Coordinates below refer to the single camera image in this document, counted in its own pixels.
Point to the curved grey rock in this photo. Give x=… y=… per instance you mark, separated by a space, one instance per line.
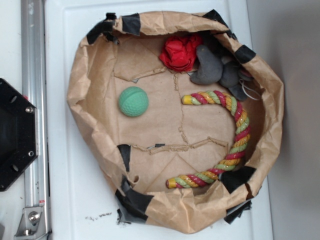
x=210 y=68

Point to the brown paper bag bin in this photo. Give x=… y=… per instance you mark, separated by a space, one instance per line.
x=137 y=155

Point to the green dimpled ball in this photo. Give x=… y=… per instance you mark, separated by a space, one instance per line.
x=133 y=101

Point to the red crumpled paper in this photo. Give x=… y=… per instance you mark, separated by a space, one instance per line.
x=179 y=53

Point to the grey plush toy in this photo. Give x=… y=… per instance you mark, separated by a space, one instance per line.
x=234 y=78

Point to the multicolour twisted rope toy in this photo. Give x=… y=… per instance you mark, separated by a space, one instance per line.
x=237 y=150

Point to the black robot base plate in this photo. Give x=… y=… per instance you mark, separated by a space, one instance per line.
x=18 y=139

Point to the aluminium extrusion rail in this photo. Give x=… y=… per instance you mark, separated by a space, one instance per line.
x=36 y=176

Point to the metal corner bracket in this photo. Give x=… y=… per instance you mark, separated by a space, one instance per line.
x=32 y=224

